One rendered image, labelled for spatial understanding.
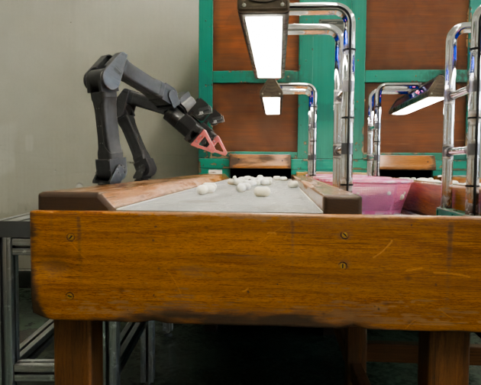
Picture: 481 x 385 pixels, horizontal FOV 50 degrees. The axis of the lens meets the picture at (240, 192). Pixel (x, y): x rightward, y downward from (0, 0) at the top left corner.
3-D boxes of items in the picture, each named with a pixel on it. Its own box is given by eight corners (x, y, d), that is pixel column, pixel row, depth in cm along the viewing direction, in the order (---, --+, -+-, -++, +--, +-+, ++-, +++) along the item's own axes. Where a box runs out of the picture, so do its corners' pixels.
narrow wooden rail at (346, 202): (322, 272, 73) (324, 195, 73) (290, 196, 254) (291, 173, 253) (361, 273, 73) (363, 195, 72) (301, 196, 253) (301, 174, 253)
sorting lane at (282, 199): (115, 223, 75) (115, 208, 75) (230, 182, 255) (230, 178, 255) (323, 227, 73) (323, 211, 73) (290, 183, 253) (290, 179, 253)
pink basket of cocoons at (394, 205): (322, 215, 138) (323, 179, 138) (315, 207, 165) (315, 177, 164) (424, 216, 136) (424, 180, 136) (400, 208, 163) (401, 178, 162)
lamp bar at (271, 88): (259, 96, 175) (259, 75, 174) (264, 114, 237) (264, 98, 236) (282, 96, 174) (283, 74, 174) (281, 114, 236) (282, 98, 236)
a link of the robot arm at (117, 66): (163, 92, 175) (92, 47, 152) (182, 90, 170) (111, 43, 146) (154, 126, 173) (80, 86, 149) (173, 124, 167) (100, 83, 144)
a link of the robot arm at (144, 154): (159, 172, 213) (129, 101, 216) (151, 173, 207) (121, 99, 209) (146, 178, 215) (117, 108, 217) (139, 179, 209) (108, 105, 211)
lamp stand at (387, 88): (372, 201, 194) (376, 81, 192) (364, 198, 214) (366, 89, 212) (424, 202, 193) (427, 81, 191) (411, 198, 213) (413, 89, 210)
